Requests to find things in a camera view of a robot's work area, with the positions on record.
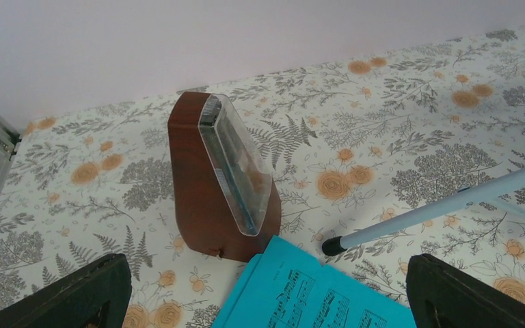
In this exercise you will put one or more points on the brown wooden metronome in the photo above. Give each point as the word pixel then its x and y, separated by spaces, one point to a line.
pixel 201 211

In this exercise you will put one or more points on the light blue music stand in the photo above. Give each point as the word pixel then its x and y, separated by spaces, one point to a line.
pixel 489 192

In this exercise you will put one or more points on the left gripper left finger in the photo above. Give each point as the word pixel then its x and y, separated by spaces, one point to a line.
pixel 96 295

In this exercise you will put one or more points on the blue sheet music page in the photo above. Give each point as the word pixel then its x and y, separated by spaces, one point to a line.
pixel 287 287

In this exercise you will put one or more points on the floral patterned table mat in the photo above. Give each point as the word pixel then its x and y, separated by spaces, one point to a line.
pixel 351 143

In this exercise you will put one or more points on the clear plastic metronome cover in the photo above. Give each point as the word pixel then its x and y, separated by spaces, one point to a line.
pixel 243 175

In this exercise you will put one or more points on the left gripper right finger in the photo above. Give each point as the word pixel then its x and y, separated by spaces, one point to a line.
pixel 441 295

